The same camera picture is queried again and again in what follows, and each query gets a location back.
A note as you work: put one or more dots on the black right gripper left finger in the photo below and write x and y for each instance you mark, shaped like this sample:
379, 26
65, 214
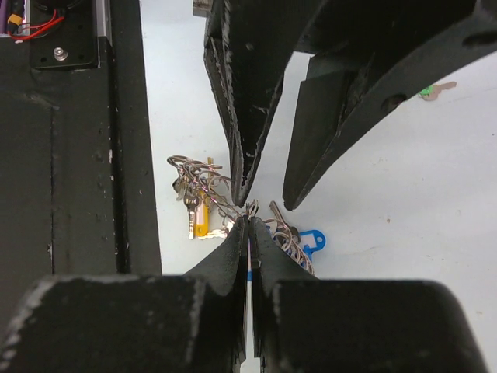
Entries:
194, 322

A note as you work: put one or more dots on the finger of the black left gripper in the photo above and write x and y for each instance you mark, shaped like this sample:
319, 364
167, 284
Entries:
378, 55
247, 47

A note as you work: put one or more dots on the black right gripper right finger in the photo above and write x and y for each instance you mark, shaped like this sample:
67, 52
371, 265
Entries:
305, 324

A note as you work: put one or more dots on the blue tag key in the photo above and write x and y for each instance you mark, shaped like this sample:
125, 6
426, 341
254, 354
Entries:
299, 246

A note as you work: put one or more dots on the yellow tag key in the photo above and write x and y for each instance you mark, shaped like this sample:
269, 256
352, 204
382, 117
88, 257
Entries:
198, 214

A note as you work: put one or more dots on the metal disc keyring organizer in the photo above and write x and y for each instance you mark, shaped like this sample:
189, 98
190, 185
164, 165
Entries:
197, 176

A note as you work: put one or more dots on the green tag key on table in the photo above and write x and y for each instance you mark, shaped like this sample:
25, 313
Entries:
432, 92

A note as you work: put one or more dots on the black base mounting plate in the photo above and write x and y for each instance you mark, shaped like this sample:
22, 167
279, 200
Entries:
77, 182

